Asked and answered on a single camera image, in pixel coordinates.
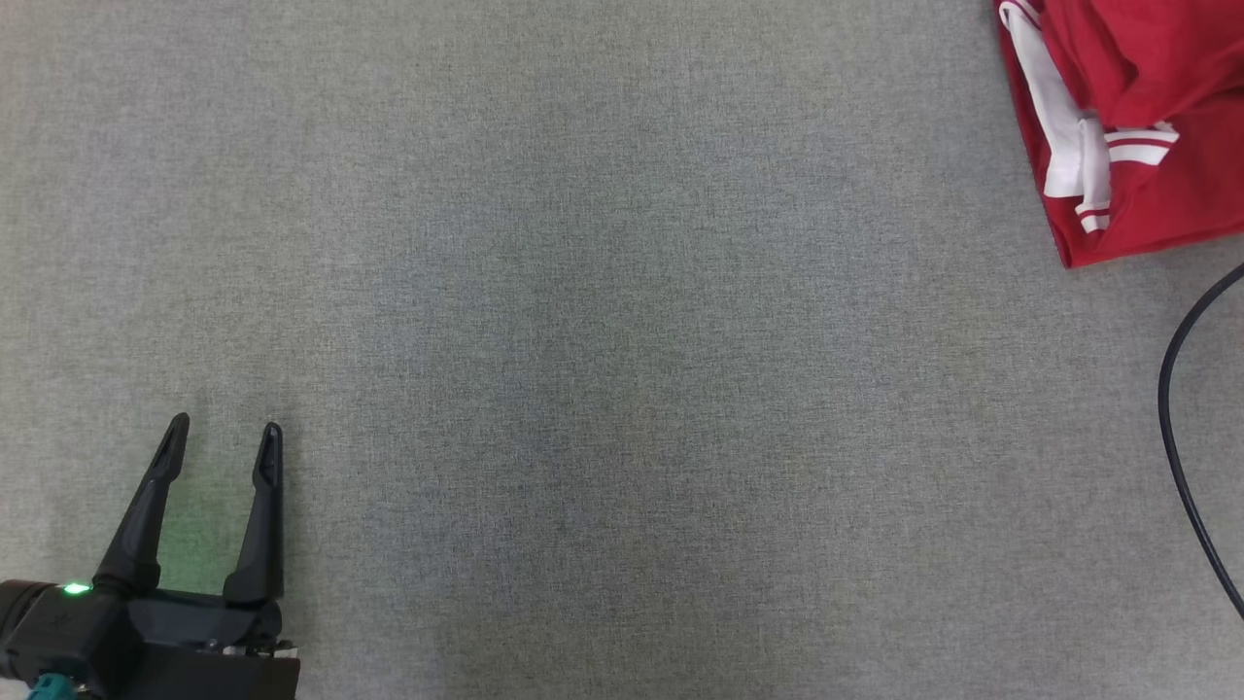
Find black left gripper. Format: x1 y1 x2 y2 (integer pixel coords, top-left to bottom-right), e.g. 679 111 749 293
92 413 302 700

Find red number 23 jersey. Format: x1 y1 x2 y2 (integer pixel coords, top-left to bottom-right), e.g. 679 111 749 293
993 0 1244 268

